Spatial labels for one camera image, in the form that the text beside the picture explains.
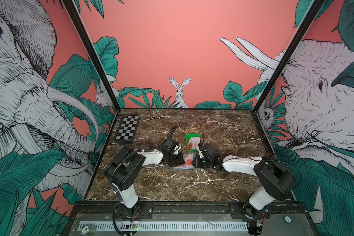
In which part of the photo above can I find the black frame post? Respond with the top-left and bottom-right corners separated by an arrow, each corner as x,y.
252,0 -> 325,113
62,0 -> 121,112

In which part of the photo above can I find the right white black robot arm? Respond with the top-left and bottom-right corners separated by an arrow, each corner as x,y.
193,143 -> 296,215

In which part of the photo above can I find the white slotted cable duct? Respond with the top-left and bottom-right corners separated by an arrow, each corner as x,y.
77,221 -> 248,234

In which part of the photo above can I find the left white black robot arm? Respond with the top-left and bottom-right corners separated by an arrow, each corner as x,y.
104,138 -> 184,210

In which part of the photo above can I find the green card tray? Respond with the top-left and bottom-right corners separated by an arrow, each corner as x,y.
185,133 -> 200,152

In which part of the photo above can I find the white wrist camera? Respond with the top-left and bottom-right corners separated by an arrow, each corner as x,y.
174,144 -> 182,154
196,145 -> 204,158

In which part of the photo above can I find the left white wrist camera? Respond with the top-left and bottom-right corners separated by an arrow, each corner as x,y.
174,144 -> 182,154

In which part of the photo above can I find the right black frame post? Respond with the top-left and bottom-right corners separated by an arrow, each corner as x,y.
252,0 -> 325,113

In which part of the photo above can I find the black front mounting rail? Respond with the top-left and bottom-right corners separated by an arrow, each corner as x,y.
70,201 -> 308,220

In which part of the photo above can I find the blue card holder wallet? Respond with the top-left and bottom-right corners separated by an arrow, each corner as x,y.
173,159 -> 195,170

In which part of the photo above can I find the black white checkerboard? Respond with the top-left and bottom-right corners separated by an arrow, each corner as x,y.
115,114 -> 140,144

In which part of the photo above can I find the stack of cards in tray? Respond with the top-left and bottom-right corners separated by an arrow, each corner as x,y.
187,137 -> 200,150

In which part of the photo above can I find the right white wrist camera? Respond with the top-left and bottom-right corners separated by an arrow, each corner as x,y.
196,145 -> 204,158

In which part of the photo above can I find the left black frame post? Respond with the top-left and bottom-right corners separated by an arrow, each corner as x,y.
62,0 -> 121,112

